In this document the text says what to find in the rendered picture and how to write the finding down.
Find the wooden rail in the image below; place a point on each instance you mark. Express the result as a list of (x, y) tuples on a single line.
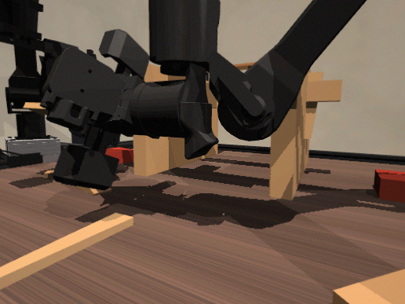
[(321, 91)]

